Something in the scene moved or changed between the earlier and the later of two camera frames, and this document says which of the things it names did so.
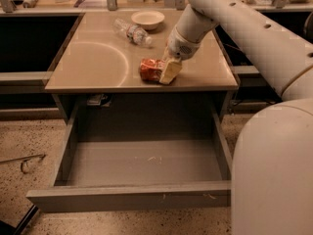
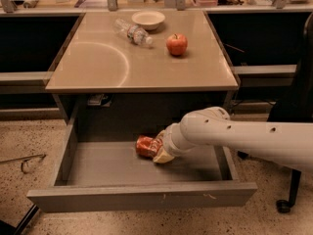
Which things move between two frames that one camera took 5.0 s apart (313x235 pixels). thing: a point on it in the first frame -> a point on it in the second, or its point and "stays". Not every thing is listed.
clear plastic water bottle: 135,33 stays
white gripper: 181,46 -> 168,139
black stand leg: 7,229 stays
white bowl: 148,20 stays
